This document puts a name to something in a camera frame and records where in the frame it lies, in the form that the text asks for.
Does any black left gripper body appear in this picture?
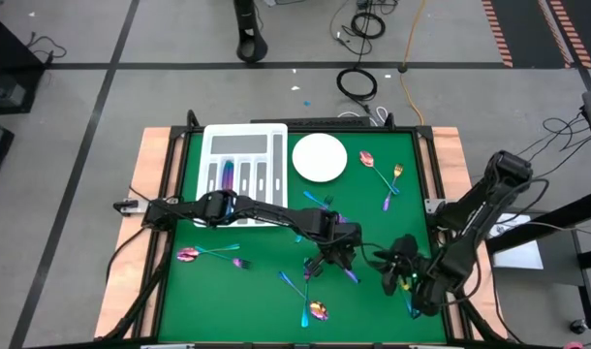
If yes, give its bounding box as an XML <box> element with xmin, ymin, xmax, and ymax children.
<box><xmin>318</xmin><ymin>235</ymin><xmax>362</xmax><ymax>266</ymax></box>

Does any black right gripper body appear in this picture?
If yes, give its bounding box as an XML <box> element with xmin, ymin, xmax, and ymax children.
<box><xmin>391</xmin><ymin>234</ymin><xmax>425</xmax><ymax>297</ymax></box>

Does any iridescent rainbow spoon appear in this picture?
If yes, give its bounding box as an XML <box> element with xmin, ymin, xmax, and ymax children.
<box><xmin>358</xmin><ymin>150</ymin><xmax>399</xmax><ymax>195</ymax></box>
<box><xmin>276</xmin><ymin>270</ymin><xmax>330</xmax><ymax>322</ymax></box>
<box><xmin>175</xmin><ymin>242</ymin><xmax>242</xmax><ymax>264</ymax></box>

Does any green table mat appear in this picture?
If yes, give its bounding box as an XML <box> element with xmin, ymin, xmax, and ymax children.
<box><xmin>158</xmin><ymin>130</ymin><xmax>448</xmax><ymax>343</ymax></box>

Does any white round plate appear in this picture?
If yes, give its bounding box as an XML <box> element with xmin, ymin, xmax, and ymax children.
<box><xmin>291</xmin><ymin>132</ymin><xmax>349</xmax><ymax>184</ymax></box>

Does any black flat bar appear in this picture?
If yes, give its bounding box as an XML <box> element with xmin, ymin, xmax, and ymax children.
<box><xmin>250</xmin><ymin>116</ymin><xmax>373</xmax><ymax>128</ymax></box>

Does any white plastic cutlery tray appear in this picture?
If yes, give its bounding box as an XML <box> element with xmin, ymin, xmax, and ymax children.
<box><xmin>193</xmin><ymin>122</ymin><xmax>290</xmax><ymax>229</ymax></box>

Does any black side stand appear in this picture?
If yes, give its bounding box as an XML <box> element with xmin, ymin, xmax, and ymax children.
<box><xmin>483</xmin><ymin>187</ymin><xmax>591</xmax><ymax>332</ymax></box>

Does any black floor stand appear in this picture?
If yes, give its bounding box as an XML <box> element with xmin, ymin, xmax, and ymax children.
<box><xmin>233</xmin><ymin>0</ymin><xmax>269</xmax><ymax>64</ymax></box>

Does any black cabinet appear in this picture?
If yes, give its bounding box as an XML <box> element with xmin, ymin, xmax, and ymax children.
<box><xmin>0</xmin><ymin>10</ymin><xmax>47</xmax><ymax>115</ymax></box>

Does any black aluminium table frame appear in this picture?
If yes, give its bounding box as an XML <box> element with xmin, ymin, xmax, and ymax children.
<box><xmin>99</xmin><ymin>110</ymin><xmax>510</xmax><ymax>349</ymax></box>

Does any coiled black cable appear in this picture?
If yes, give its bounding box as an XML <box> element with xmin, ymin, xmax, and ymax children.
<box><xmin>335</xmin><ymin>67</ymin><xmax>379</xmax><ymax>103</ymax></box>
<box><xmin>349</xmin><ymin>11</ymin><xmax>387</xmax><ymax>41</ymax></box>

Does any yellow cable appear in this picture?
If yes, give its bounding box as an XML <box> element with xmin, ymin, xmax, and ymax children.
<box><xmin>398</xmin><ymin>0</ymin><xmax>428</xmax><ymax>126</ymax></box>

